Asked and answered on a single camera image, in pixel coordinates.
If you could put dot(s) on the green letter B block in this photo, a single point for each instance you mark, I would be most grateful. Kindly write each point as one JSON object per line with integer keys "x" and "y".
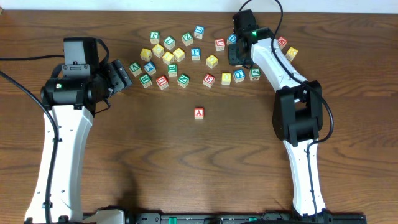
{"x": 145, "y": 80}

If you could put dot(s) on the red letter A block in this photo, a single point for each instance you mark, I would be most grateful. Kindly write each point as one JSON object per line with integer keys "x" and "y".
{"x": 199, "y": 113}

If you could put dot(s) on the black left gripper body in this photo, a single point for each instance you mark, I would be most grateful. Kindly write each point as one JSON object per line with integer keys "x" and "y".
{"x": 114, "y": 79}

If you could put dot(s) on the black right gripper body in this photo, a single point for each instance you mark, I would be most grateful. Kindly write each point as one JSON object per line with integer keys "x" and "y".
{"x": 236, "y": 57}

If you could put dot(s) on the yellow block right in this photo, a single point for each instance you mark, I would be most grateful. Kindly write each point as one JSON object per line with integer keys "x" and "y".
{"x": 179, "y": 54}

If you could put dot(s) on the blue letter P block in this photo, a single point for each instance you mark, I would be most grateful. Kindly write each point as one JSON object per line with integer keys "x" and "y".
{"x": 196, "y": 54}

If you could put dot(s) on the yellow letter o block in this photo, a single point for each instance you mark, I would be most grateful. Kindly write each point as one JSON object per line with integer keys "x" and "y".
{"x": 211, "y": 61}
{"x": 225, "y": 78}

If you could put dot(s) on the yellow letter O block middle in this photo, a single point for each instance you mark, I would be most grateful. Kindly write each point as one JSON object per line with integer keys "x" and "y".
{"x": 211, "y": 61}

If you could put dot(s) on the green letter R block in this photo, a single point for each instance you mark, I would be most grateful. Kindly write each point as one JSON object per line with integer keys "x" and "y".
{"x": 172, "y": 70}

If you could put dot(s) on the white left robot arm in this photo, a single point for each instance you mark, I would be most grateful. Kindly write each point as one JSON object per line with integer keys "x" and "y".
{"x": 69, "y": 99}

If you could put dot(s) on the green letter Z block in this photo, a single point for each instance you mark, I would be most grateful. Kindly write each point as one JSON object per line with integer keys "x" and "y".
{"x": 187, "y": 39}

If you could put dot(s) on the green letter N block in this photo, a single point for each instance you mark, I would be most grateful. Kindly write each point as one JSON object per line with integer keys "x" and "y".
{"x": 183, "y": 80}

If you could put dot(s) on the green number 7 block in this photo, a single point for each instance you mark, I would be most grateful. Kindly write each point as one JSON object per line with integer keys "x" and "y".
{"x": 169, "y": 42}

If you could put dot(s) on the yellow block lower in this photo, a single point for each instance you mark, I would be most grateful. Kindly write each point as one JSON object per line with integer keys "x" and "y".
{"x": 168, "y": 58}

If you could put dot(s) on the green letter j block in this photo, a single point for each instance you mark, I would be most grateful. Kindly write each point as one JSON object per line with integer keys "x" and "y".
{"x": 155, "y": 37}
{"x": 254, "y": 74}

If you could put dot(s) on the yellow letter K block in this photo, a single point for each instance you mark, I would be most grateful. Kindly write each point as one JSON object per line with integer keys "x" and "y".
{"x": 291, "y": 53}

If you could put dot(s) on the yellow block far left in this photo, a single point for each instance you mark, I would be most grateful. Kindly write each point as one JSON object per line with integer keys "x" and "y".
{"x": 146, "y": 54}

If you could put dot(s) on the blue letter T block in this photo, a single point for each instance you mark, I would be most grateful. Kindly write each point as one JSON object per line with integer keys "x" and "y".
{"x": 239, "y": 75}

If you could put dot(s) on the blue number 2 block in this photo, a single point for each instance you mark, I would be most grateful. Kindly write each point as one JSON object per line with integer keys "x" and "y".
{"x": 150, "y": 68}

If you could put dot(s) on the blue letter D block left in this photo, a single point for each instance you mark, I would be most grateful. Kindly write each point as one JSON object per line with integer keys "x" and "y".
{"x": 231, "y": 39}

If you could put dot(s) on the red letter E block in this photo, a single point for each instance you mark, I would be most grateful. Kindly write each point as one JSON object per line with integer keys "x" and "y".
{"x": 208, "y": 80}

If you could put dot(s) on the green letter J block back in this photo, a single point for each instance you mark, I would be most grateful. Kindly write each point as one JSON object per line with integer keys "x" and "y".
{"x": 155, "y": 37}

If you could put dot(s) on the yellow letter O block front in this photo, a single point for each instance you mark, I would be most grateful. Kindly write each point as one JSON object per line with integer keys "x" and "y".
{"x": 225, "y": 78}

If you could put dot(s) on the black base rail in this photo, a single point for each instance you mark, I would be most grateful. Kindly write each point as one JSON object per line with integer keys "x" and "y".
{"x": 119, "y": 215}

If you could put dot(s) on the red letter U block lower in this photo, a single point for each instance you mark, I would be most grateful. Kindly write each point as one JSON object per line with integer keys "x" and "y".
{"x": 162, "y": 82}

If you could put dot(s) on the yellow block upper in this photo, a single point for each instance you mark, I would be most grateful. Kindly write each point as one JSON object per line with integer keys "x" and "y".
{"x": 158, "y": 50}

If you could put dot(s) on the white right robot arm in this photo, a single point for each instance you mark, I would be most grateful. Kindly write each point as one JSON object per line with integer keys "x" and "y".
{"x": 297, "y": 116}

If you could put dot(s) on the blue letter L block back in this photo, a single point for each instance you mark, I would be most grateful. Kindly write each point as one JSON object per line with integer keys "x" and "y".
{"x": 199, "y": 32}

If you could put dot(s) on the red letter M block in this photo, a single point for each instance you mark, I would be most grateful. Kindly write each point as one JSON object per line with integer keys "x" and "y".
{"x": 282, "y": 42}

